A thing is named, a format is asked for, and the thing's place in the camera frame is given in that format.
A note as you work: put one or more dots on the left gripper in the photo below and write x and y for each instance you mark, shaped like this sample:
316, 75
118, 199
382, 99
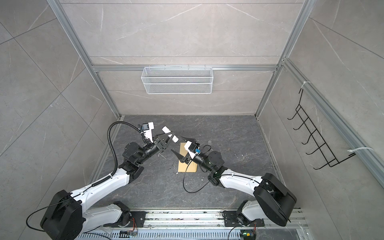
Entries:
160, 144

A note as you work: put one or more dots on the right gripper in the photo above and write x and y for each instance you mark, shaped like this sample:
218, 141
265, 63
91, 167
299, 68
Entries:
183, 159

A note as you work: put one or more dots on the white glue stick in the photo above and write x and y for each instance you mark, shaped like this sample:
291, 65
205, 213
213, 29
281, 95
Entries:
170, 134

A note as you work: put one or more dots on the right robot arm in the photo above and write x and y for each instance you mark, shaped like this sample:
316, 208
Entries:
273, 200

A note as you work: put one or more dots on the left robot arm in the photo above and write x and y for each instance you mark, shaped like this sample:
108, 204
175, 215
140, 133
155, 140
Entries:
71, 214

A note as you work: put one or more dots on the white wire mesh basket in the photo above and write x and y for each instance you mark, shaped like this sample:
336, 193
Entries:
177, 80

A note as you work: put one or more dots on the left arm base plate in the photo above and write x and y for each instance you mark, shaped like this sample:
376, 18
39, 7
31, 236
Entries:
129, 220

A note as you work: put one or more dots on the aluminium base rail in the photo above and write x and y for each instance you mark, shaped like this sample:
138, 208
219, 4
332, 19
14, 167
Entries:
201, 225

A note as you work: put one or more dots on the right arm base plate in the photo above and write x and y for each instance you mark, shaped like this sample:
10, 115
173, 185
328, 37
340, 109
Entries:
232, 219

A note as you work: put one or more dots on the black wire hook rack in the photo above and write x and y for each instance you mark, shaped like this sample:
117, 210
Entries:
315, 136

